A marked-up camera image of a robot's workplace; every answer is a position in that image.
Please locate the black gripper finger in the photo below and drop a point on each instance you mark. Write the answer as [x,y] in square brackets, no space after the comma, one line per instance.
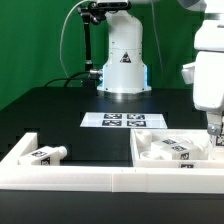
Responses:
[214,126]

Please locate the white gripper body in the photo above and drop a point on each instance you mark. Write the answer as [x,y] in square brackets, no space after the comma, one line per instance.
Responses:
[206,73]

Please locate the white square tabletop panel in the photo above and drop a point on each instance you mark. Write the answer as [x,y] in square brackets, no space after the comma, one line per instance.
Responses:
[142,156]

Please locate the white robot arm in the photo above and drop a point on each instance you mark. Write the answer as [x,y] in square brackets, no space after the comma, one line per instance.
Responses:
[125,73]

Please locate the white sheet with fiducial tags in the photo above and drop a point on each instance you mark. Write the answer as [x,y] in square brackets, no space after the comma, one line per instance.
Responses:
[123,120]

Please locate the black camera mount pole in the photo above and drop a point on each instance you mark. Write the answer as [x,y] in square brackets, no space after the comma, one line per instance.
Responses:
[90,14]

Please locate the white U-shaped fence wall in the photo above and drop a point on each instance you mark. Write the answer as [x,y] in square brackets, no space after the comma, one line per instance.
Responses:
[103,179]

